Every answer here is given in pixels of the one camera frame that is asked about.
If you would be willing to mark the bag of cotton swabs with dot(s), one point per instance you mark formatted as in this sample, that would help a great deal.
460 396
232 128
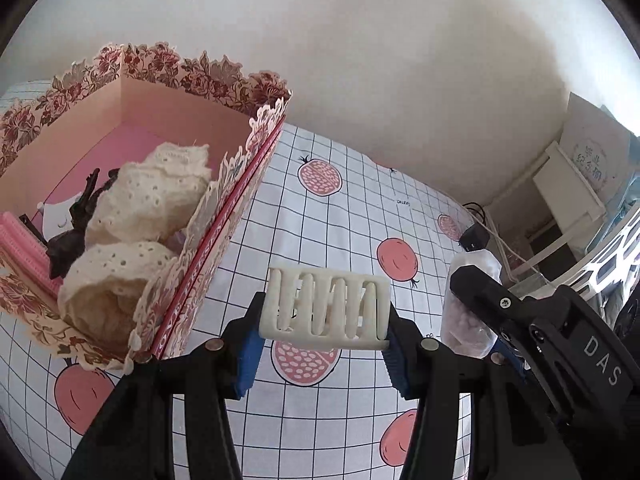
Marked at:
465 320

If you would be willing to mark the white black patterned object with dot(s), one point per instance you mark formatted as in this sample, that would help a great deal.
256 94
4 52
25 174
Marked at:
615 250

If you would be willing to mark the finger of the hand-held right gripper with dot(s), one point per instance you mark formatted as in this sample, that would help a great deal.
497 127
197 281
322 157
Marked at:
490 295
515 362

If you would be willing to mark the pink hair clip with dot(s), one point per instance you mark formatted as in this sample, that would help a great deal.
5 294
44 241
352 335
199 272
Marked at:
25 250

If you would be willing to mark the cream lace cloth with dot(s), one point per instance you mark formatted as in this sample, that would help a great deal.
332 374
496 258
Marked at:
140 195

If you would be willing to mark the black power adapter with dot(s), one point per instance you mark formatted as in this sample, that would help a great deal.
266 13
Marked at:
472 237

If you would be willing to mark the checked cloth-covered desktop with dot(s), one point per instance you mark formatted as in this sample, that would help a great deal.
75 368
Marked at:
350 210

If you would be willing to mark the white printed booklet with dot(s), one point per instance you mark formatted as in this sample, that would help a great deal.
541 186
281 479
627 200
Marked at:
595 145

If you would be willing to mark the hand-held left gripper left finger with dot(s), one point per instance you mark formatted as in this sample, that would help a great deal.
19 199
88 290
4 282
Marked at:
247 365

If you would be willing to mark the white wooden shelf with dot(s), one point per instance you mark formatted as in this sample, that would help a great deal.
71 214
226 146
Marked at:
565 185

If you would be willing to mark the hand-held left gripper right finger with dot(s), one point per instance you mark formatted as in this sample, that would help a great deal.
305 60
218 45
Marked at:
400 370

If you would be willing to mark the floral paper storage box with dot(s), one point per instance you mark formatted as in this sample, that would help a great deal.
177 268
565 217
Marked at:
220 240

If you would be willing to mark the cream hair claw clip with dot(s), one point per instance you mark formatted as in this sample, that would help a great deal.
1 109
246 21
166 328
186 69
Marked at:
320 335

